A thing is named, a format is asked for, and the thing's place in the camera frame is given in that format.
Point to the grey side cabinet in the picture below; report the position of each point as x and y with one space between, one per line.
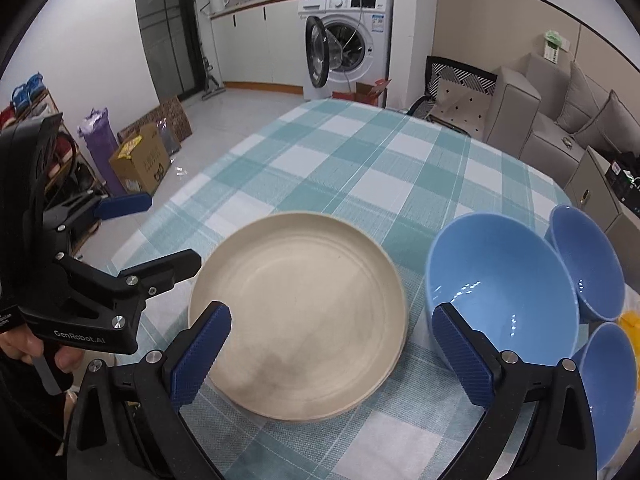
590 192

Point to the black white patterned chair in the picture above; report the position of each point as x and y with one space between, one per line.
456 95

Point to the wooden shoe rack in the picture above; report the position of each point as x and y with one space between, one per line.
49 195

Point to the red cardboard box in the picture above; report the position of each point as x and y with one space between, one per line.
370 94

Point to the purple bag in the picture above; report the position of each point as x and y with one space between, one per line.
95 129

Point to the large cream plate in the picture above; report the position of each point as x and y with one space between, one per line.
318 316

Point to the white electric kettle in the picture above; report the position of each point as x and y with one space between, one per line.
218 6

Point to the large blue bowl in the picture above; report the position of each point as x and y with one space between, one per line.
507 282

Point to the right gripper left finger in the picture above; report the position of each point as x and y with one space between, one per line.
172 382

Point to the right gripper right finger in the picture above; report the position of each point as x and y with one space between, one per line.
496 381

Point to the brown cardboard box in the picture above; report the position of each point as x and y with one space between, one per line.
142 161

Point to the grey sofa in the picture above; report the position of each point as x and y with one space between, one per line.
548 118

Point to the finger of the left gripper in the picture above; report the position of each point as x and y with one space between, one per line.
160 272
122 205

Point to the black electronics box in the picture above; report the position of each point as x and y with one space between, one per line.
624 184

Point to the yellow plastic bag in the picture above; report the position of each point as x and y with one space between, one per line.
629 321

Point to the white kitchen cabinet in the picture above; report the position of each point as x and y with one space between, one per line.
260 47

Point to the white washing machine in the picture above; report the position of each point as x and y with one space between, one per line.
345 43

